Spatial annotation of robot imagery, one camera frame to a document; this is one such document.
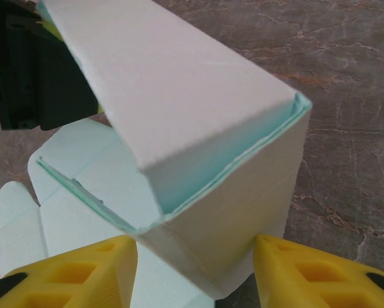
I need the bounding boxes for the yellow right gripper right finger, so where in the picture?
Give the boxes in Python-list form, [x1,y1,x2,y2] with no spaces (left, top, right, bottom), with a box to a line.
[252,234,384,308]

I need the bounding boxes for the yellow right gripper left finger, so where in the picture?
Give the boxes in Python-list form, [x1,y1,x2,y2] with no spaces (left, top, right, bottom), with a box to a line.
[0,235,138,308]

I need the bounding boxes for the light green paper box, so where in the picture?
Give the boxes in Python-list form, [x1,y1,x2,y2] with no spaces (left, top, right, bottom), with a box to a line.
[0,0,314,308]

